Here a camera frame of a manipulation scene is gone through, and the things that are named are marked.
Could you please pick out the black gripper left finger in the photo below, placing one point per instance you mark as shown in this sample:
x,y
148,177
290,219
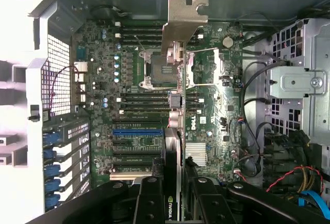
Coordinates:
x,y
149,200

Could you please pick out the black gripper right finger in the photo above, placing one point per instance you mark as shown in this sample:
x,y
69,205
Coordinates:
x,y
206,203

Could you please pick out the silver chipset heatsink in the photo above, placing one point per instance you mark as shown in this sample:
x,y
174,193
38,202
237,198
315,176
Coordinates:
x,y
196,154

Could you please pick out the black round case speaker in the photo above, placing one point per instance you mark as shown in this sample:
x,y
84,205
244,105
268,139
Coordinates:
x,y
251,167

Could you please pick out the blue expansion slot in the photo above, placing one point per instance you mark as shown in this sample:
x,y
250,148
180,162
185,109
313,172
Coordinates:
x,y
136,132

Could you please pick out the green Dell motherboard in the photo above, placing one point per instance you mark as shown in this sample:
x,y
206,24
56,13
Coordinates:
x,y
219,110

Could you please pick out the metal socket cover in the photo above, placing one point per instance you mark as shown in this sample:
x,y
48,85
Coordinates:
x,y
191,75

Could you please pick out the CPU socket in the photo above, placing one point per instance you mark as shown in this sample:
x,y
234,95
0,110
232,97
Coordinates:
x,y
157,69

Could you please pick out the small silver heatsink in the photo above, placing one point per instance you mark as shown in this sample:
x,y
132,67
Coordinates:
x,y
81,67

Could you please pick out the metal disk bay cage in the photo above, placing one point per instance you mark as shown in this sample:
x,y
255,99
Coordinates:
x,y
296,79

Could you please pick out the socket locking lever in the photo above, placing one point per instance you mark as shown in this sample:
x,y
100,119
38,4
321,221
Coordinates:
x,y
140,44

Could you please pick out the coin battery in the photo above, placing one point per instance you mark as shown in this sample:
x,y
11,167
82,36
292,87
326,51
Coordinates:
x,y
228,42

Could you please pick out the black open PC case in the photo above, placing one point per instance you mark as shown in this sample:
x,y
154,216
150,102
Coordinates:
x,y
154,2

